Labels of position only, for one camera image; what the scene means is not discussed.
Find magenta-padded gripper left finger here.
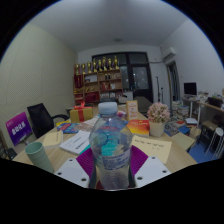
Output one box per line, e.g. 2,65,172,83
54,147,98,190

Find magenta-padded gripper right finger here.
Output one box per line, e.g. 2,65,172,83
127,145,172,190

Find clear plastic water bottle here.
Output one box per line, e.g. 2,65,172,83
88,101,133,192

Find large yellow envelope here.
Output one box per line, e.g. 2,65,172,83
130,134,173,165

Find teal notebook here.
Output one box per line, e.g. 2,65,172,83
79,143,93,156

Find flat round red coaster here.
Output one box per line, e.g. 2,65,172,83
95,179,106,191

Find pale green cup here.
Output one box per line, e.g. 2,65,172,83
24,141,55,174

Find small yellow envelope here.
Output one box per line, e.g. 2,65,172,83
42,130,65,148

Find orange red book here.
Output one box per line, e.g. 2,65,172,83
126,119,151,138

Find blue red leaflet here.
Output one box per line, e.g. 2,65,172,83
56,122,81,135

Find pink printed leaflet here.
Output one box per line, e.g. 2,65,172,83
73,121,96,133

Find yellow folder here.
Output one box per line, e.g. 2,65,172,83
54,119,69,128

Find pink flowers in white pot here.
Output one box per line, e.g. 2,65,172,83
146,102,171,138

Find yellow gift box red ribbon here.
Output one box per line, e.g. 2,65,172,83
69,101,94,124

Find black office chair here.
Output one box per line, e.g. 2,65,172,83
26,102,70,139

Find pink box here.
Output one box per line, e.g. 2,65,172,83
116,110,128,120

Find grey office chair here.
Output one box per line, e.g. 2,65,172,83
134,96,154,114

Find purple sign board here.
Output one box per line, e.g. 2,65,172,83
4,111,33,147

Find white round stool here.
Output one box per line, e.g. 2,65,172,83
203,126,224,159

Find cluttered wooden side desk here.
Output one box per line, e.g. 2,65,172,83
181,94,224,161

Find black computer monitor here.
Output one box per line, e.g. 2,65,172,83
183,82,198,98

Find wooden shelf unit with trophies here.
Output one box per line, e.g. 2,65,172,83
73,55,124,105

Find dark glass double door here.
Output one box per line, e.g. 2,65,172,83
91,51,154,104

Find small standing picture frame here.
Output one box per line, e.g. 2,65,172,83
125,99,140,122

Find white wall air conditioner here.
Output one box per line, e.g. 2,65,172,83
160,46,177,61

